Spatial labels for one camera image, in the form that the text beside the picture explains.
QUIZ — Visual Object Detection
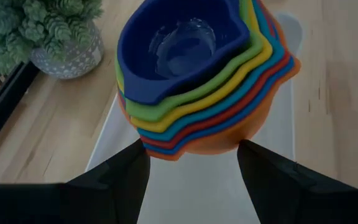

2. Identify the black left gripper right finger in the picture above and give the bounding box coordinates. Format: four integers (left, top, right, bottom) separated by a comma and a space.
237, 139, 358, 224

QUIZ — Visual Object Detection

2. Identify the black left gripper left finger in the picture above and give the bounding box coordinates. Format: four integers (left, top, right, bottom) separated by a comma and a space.
0, 138, 151, 224

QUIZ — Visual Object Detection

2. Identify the stack of colourful bowls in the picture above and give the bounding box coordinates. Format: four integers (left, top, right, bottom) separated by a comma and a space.
116, 12, 302, 162

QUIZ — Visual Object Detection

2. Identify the large blue measuring cup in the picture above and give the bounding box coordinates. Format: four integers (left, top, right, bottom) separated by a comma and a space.
118, 0, 295, 156

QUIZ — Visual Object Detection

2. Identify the red measuring cup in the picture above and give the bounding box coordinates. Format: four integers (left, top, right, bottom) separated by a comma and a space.
118, 0, 291, 150

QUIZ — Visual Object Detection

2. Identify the yellow measuring cup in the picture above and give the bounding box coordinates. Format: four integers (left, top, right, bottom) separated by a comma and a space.
116, 0, 274, 134

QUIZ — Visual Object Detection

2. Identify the green measuring cup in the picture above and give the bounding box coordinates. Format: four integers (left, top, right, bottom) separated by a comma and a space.
114, 0, 264, 123

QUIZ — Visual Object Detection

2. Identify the small dark blue measuring cup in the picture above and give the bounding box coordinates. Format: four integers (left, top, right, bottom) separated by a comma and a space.
116, 0, 250, 106

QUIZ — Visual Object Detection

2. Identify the white plastic basket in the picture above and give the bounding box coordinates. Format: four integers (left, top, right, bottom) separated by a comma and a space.
85, 11, 304, 224

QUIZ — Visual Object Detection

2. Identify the green artificial potted plant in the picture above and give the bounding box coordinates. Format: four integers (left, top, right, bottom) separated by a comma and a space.
0, 0, 105, 80

